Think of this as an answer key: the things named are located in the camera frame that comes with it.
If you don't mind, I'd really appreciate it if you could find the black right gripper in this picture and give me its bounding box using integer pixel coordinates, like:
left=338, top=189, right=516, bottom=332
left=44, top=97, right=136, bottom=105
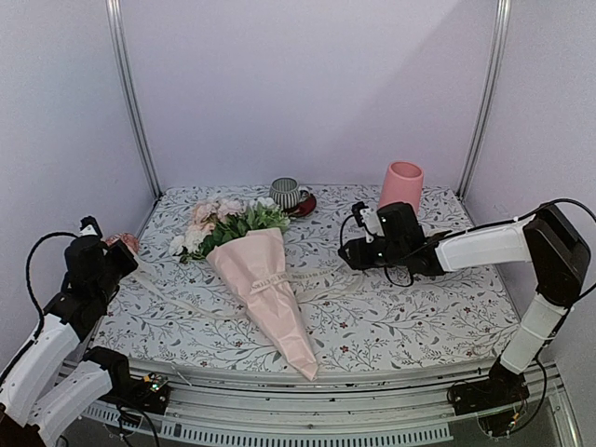
left=337, top=237, right=407, bottom=271

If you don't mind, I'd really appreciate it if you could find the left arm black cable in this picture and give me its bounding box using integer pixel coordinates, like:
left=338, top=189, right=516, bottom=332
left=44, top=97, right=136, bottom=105
left=25, top=231, right=78, bottom=327

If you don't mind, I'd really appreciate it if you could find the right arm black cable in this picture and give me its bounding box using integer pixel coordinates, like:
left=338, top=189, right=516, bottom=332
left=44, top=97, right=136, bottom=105
left=338, top=198, right=596, bottom=299

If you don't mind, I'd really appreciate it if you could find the aluminium frame post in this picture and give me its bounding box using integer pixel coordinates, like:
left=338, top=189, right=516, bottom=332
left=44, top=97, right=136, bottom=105
left=105, top=0, right=163, bottom=201
left=456, top=0, right=511, bottom=202

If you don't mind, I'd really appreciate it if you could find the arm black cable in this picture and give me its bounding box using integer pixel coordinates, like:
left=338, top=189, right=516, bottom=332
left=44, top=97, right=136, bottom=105
left=25, top=231, right=78, bottom=327
left=338, top=198, right=596, bottom=299

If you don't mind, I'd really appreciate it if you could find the floral patterned tablecloth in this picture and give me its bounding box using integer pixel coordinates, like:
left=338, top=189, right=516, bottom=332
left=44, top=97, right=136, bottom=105
left=94, top=185, right=518, bottom=373

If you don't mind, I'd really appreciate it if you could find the left aluminium frame post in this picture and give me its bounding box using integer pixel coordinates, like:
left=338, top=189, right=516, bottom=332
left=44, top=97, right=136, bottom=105
left=105, top=0, right=163, bottom=201

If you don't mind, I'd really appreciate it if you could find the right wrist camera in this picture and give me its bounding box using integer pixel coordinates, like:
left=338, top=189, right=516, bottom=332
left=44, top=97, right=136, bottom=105
left=351, top=202, right=384, bottom=243

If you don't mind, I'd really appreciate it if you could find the pink flower bouquet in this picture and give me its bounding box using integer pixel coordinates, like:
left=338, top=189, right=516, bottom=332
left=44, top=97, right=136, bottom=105
left=169, top=196, right=318, bottom=381

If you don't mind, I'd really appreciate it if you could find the cream printed ribbon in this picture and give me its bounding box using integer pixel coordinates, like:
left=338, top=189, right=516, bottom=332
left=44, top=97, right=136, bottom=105
left=131, top=262, right=364, bottom=320

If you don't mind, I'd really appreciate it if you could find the right aluminium frame post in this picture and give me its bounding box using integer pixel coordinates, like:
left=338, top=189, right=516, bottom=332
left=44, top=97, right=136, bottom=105
left=456, top=0, right=511, bottom=202

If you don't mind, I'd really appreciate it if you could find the striped ceramic cup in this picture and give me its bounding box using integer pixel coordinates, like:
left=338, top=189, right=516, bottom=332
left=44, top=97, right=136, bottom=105
left=269, top=177, right=310, bottom=210

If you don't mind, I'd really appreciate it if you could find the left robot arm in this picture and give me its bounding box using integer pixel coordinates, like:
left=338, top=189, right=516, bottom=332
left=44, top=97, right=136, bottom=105
left=1, top=230, right=139, bottom=446

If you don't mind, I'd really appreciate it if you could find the dark red saucer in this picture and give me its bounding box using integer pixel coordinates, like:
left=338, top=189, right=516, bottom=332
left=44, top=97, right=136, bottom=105
left=288, top=193, right=317, bottom=218

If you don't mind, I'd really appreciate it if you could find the aluminium front rail base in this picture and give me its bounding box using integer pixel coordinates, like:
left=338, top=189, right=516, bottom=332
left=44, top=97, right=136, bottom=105
left=59, top=360, right=583, bottom=446

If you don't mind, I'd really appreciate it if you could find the tall pink vase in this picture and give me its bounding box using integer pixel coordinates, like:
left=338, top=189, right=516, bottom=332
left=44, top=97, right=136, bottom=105
left=378, top=161, right=424, bottom=213

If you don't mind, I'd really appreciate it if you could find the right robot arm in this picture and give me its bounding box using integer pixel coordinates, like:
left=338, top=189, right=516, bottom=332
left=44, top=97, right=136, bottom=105
left=338, top=198, right=595, bottom=409

